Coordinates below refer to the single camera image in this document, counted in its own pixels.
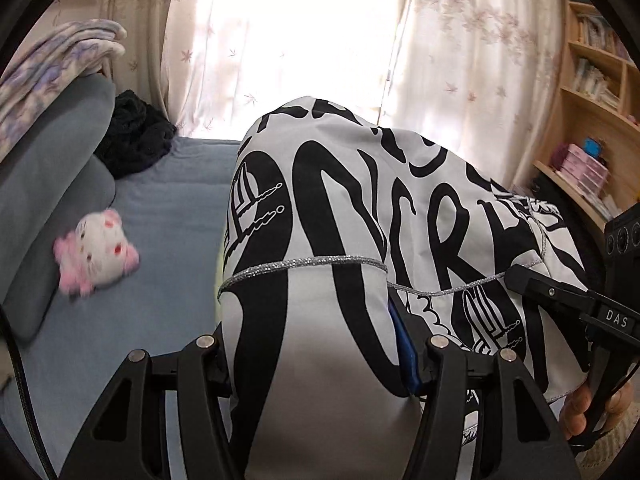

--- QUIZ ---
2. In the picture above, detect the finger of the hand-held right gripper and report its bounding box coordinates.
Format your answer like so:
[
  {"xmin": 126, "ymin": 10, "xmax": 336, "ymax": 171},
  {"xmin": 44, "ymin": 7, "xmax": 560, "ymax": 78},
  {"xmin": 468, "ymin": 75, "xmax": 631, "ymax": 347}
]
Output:
[{"xmin": 505, "ymin": 264, "xmax": 601, "ymax": 313}]

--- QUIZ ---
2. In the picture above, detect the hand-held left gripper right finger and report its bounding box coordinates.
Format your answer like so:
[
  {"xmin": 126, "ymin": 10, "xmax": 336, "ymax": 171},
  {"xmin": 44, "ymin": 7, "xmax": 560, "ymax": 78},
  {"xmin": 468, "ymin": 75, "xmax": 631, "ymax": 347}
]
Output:
[{"xmin": 387, "ymin": 300, "xmax": 581, "ymax": 480}]

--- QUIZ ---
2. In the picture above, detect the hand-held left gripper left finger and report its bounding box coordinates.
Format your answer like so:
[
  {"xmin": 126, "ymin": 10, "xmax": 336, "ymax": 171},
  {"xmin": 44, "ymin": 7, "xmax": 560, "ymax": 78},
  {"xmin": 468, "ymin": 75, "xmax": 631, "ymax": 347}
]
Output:
[{"xmin": 57, "ymin": 322, "xmax": 238, "ymax": 480}]

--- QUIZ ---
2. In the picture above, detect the white black printed jacket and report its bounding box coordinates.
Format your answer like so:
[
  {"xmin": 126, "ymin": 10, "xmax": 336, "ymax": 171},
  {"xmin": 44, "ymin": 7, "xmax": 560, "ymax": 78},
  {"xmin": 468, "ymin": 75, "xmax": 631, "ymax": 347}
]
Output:
[{"xmin": 217, "ymin": 95, "xmax": 593, "ymax": 480}]

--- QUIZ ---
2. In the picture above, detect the person's right hand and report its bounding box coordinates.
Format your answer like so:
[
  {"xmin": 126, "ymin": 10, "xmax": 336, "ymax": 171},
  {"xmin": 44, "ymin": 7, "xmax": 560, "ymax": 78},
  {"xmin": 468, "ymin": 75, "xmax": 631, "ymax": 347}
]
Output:
[{"xmin": 559, "ymin": 370, "xmax": 640, "ymax": 441}]

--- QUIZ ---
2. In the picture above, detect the stack of papers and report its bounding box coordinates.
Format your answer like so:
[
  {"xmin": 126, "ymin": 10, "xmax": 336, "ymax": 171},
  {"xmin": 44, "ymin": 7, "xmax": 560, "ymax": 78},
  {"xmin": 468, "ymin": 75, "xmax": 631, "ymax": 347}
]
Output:
[{"xmin": 595, "ymin": 192, "xmax": 623, "ymax": 221}]

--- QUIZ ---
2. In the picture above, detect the blue bed sheet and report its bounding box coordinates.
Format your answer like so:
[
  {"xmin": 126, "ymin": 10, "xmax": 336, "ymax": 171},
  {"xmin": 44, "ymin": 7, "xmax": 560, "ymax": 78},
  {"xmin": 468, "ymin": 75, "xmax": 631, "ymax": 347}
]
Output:
[{"xmin": 0, "ymin": 137, "xmax": 246, "ymax": 480}]

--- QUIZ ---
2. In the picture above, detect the pink drawer box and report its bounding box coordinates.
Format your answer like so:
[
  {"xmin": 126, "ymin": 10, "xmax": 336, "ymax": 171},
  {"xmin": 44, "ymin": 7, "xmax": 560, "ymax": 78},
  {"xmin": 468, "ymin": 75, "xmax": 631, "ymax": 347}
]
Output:
[{"xmin": 560, "ymin": 142, "xmax": 611, "ymax": 196}]

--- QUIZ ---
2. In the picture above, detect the pink white cat plush toy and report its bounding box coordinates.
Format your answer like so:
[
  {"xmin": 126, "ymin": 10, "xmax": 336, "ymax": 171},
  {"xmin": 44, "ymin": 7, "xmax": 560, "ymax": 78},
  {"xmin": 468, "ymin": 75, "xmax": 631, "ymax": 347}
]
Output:
[{"xmin": 54, "ymin": 210, "xmax": 141, "ymax": 297}]

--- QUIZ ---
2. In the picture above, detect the wooden bookshelf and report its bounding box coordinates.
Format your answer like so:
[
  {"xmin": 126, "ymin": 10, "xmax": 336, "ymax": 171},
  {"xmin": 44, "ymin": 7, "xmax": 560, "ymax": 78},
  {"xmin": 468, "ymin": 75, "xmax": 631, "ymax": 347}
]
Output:
[{"xmin": 530, "ymin": 0, "xmax": 640, "ymax": 241}]

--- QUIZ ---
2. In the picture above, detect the row of books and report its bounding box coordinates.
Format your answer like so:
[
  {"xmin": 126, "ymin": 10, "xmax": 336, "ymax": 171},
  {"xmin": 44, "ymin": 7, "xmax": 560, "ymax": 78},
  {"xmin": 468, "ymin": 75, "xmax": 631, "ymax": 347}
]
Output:
[
  {"xmin": 575, "ymin": 10, "xmax": 631, "ymax": 56},
  {"xmin": 572, "ymin": 57, "xmax": 621, "ymax": 108}
]

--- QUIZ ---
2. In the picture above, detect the dark knitted cloth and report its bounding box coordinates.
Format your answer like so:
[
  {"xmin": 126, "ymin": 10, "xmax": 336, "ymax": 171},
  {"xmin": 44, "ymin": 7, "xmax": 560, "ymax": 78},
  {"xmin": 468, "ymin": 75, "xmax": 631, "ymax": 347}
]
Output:
[{"xmin": 97, "ymin": 89, "xmax": 178, "ymax": 180}]

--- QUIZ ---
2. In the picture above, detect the floral sheer curtain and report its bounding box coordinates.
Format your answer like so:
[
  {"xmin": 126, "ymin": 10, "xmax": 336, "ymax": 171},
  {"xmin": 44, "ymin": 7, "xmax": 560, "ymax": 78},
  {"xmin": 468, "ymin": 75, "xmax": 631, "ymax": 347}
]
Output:
[
  {"xmin": 97, "ymin": 0, "xmax": 406, "ymax": 143},
  {"xmin": 380, "ymin": 0, "xmax": 571, "ymax": 191}
]

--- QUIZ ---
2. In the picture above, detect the purple floral blanket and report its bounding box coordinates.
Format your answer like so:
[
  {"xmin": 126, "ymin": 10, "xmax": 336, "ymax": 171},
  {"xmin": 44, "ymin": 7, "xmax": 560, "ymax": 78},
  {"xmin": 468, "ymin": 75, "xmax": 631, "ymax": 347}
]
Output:
[{"xmin": 0, "ymin": 19, "xmax": 128, "ymax": 156}]

